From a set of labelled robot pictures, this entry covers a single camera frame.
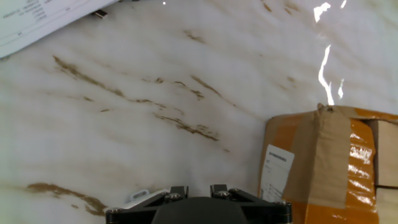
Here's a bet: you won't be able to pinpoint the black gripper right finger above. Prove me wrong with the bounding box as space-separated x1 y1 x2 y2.
210 184 292 224

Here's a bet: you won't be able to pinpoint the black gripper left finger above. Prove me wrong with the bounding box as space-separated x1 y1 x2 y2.
105 185 190 224

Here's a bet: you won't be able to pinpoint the white four-socket power strip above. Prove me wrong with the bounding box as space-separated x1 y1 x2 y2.
123 188 171 210

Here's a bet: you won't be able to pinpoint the cardboard box with orange tape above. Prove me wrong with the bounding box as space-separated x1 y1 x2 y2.
257 103 398 224

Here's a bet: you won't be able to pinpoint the marble pattern table mat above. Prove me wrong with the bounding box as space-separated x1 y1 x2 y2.
0 0 398 224

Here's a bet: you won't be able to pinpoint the printed white paper sheets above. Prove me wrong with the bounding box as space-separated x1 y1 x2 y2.
0 0 121 59

